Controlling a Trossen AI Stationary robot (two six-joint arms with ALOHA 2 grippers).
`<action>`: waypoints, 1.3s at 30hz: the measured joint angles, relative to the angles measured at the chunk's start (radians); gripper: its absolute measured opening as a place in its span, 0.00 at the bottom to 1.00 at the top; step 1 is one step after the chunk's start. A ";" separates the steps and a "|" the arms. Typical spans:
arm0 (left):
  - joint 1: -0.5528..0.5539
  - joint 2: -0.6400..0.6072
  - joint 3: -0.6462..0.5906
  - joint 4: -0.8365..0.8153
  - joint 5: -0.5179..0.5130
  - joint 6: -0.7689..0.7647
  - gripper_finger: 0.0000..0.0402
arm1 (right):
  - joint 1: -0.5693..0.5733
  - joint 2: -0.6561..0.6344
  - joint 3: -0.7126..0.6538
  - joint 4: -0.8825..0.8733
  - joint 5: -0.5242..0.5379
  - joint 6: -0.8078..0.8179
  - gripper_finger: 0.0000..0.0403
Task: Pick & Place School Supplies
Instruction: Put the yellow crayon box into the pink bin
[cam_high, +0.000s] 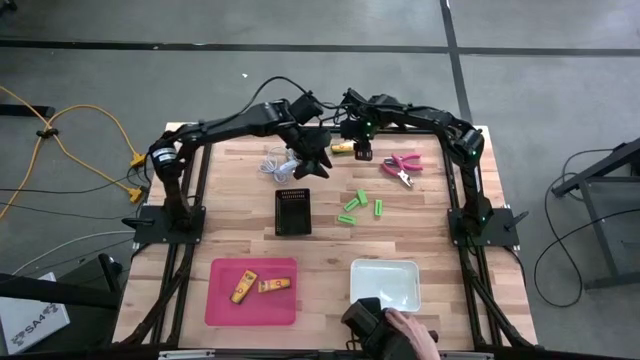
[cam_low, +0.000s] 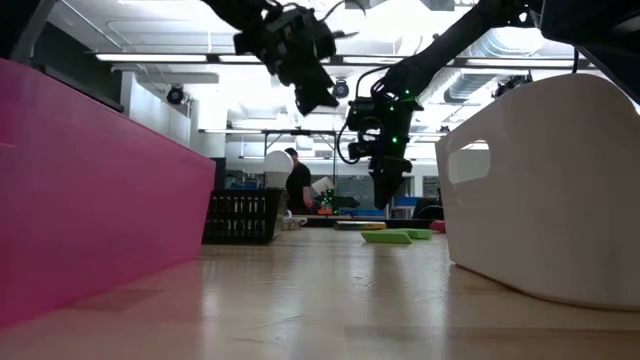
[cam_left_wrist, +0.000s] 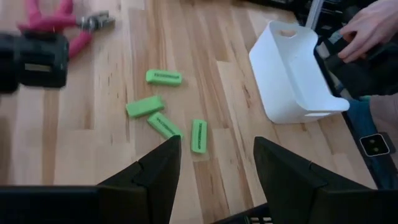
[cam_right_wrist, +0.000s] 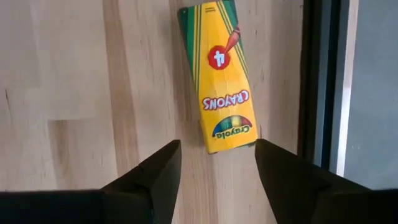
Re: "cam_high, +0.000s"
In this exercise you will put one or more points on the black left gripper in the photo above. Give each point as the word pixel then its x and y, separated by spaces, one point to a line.
pixel 307 147

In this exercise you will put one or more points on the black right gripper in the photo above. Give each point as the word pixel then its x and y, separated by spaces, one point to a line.
pixel 360 131

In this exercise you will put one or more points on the yellow crayon box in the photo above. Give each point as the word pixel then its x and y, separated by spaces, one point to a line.
pixel 342 147
pixel 243 286
pixel 274 285

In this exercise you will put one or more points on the black slotted plastic basket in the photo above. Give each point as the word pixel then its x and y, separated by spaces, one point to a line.
pixel 293 212

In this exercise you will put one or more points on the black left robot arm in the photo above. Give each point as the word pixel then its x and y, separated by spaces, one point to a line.
pixel 240 122

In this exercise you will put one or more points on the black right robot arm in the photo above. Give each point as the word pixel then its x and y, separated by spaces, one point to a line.
pixel 430 117

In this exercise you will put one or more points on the white plastic bin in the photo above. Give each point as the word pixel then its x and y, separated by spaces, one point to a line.
pixel 385 285

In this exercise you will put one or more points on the pink plastic bin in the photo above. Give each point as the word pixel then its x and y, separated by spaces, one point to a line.
pixel 250 310

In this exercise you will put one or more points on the person's hand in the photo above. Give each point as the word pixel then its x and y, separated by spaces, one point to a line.
pixel 412 332

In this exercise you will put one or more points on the black metal stand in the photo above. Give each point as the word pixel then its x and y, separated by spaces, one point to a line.
pixel 595 170

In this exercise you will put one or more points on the black equipment stand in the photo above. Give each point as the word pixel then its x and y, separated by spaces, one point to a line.
pixel 50 292

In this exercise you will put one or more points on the white printed box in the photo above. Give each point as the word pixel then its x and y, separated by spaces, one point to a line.
pixel 30 320

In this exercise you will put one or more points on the black table frame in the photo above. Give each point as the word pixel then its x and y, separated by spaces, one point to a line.
pixel 206 180

